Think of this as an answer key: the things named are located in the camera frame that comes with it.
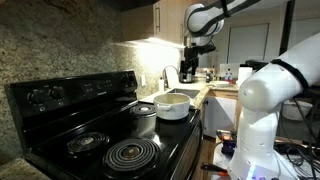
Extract orange handled tool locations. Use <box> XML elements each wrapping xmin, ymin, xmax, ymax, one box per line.
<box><xmin>200</xmin><ymin>162</ymin><xmax>230</xmax><ymax>178</ymax></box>

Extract white plate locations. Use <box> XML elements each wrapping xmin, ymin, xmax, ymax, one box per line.
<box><xmin>209</xmin><ymin>80</ymin><xmax>232</xmax><ymax>89</ymax></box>

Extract white cooking pot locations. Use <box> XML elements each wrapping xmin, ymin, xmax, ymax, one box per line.
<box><xmin>153</xmin><ymin>92</ymin><xmax>192</xmax><ymax>121</ymax></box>

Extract white paper towel roll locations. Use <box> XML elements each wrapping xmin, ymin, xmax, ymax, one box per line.
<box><xmin>237</xmin><ymin>66</ymin><xmax>254</xmax><ymax>88</ymax></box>

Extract soap bottle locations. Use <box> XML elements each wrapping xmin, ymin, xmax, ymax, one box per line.
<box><xmin>158</xmin><ymin>77</ymin><xmax>166</xmax><ymax>93</ymax></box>

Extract white bowl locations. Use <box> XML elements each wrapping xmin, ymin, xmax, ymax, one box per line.
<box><xmin>281</xmin><ymin>99</ymin><xmax>313</xmax><ymax>122</ymax></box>

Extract white cutting board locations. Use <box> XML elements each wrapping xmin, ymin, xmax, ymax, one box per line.
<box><xmin>165</xmin><ymin>67</ymin><xmax>181</xmax><ymax>90</ymax></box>

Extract black electric stove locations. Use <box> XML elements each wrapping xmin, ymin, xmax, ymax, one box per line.
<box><xmin>3</xmin><ymin>69</ymin><xmax>204</xmax><ymax>180</ymax></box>

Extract kitchen sink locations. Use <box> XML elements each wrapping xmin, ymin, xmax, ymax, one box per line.
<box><xmin>167</xmin><ymin>88</ymin><xmax>202</xmax><ymax>100</ymax></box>

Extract black and orange device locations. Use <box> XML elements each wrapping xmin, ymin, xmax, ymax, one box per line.
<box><xmin>215</xmin><ymin>129</ymin><xmax>238</xmax><ymax>155</ymax></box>

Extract small coil burner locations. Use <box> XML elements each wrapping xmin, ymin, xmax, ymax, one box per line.
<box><xmin>129</xmin><ymin>103</ymin><xmax>157</xmax><ymax>118</ymax></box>
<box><xmin>65</xmin><ymin>131</ymin><xmax>111</xmax><ymax>156</ymax></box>

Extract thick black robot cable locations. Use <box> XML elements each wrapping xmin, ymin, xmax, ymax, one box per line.
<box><xmin>270</xmin><ymin>58</ymin><xmax>320</xmax><ymax>180</ymax></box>

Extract light wooden wall cabinet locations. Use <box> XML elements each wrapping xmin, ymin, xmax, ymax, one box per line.
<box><xmin>153</xmin><ymin>0</ymin><xmax>201</xmax><ymax>48</ymax></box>

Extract large coil burner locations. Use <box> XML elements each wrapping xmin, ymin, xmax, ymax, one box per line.
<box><xmin>102</xmin><ymin>138</ymin><xmax>162</xmax><ymax>174</ymax></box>

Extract white base cabinet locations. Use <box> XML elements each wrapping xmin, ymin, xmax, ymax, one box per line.
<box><xmin>202</xmin><ymin>96</ymin><xmax>238</xmax><ymax>139</ymax></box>

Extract black vertical pole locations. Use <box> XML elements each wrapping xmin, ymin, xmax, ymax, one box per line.
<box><xmin>279</xmin><ymin>0</ymin><xmax>296</xmax><ymax>56</ymax></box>

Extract curved metal faucet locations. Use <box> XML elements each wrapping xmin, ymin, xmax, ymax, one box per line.
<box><xmin>162</xmin><ymin>64</ymin><xmax>180</xmax><ymax>89</ymax></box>

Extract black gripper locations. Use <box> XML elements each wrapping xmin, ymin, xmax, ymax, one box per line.
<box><xmin>183</xmin><ymin>46</ymin><xmax>201</xmax><ymax>76</ymax></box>

